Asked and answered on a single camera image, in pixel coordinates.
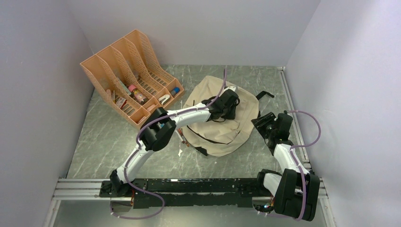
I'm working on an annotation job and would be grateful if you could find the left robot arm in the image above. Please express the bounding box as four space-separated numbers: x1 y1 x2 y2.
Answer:
110 86 239 197

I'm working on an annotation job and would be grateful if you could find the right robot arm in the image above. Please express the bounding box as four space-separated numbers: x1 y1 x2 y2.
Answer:
251 112 320 221

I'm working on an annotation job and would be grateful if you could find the red small box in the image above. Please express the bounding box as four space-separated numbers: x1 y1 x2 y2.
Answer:
115 97 127 109

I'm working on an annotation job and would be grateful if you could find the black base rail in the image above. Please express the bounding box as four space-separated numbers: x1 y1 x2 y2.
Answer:
99 178 271 209

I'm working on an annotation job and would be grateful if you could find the beige canvas backpack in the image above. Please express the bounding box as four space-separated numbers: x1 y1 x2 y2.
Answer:
181 76 274 157

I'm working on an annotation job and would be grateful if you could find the white stapler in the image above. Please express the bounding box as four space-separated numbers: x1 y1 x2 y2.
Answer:
158 94 171 105

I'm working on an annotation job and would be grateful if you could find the green white card pack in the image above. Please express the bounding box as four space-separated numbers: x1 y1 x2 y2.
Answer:
117 78 132 96

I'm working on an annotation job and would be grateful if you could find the blue-capped grey bottle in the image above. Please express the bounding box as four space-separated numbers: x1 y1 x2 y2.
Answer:
170 87 180 97

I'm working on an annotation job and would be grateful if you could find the orange plastic file organizer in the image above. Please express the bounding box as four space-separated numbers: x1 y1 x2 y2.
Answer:
80 29 185 129

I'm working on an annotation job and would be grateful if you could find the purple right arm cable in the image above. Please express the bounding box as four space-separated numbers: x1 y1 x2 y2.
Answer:
266 110 322 222

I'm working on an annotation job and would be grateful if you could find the pink-capped glitter bottle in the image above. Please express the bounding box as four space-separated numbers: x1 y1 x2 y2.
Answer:
128 85 148 105

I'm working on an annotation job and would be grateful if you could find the white red-capped marker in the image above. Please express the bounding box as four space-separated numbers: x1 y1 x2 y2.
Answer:
176 129 185 144

